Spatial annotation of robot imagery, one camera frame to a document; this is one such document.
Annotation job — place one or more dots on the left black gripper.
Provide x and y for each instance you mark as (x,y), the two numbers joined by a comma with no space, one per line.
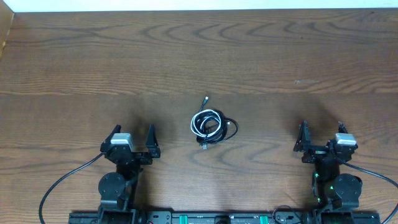
(154,150)

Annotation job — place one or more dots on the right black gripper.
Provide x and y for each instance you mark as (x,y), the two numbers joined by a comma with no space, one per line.
(303,145)

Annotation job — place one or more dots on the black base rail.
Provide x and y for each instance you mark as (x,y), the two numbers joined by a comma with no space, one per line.
(165,217)

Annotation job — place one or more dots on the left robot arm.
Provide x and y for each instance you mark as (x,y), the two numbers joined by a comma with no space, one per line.
(118,188)

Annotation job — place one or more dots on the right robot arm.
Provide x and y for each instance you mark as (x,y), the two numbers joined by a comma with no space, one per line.
(337,193)

